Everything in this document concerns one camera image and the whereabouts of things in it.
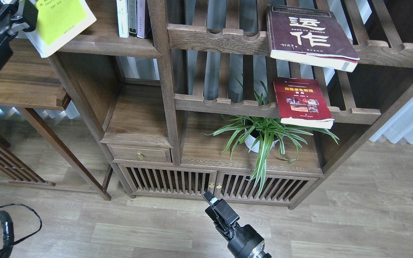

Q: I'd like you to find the dark maroon large book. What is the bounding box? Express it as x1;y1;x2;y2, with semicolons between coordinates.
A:
267;5;360;72

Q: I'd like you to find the yellow green book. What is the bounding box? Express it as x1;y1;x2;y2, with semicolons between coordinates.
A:
26;0;97;58

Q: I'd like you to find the lilac upright book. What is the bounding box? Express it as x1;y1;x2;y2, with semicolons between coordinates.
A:
137;0;151;39

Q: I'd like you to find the white upright book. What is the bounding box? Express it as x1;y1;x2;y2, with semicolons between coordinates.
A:
116;0;129;38

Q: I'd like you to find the brass drawer knob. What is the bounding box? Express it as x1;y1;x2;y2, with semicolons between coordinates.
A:
137;152;144;160

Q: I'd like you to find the green spider plant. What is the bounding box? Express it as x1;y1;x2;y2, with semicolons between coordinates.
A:
212;77;339;194

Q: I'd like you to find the white plant pot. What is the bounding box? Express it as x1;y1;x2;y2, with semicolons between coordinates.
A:
245;129;280;155

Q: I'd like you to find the red paperback book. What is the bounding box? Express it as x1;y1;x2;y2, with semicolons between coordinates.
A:
273;77;334;129

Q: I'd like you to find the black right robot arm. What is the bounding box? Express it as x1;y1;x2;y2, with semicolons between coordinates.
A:
203;191;271;258

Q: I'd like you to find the wooden bookshelf unit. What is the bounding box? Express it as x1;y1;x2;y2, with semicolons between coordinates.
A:
48;0;413;209

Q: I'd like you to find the dark grey upright book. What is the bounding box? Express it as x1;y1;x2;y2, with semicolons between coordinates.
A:
127;0;137;37

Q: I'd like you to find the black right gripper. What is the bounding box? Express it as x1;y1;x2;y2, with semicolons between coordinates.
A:
203;191;266;258

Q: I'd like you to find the wooden side table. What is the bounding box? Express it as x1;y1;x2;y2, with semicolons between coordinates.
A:
0;39;113;200

